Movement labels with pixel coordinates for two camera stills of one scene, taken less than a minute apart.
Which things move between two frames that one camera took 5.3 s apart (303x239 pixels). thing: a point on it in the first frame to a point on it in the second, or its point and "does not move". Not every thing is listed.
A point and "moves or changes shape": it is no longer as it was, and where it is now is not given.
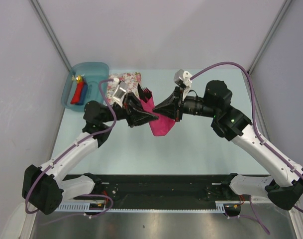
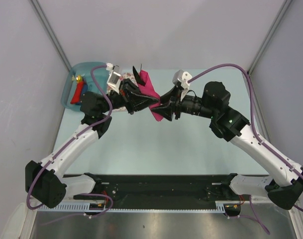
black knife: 141,91 moves or changes shape
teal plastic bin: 93,73 does not move
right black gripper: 170,107 does not move
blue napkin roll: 83,94 does not move
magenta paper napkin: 160,126 to 148,89
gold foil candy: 79,77 does not move
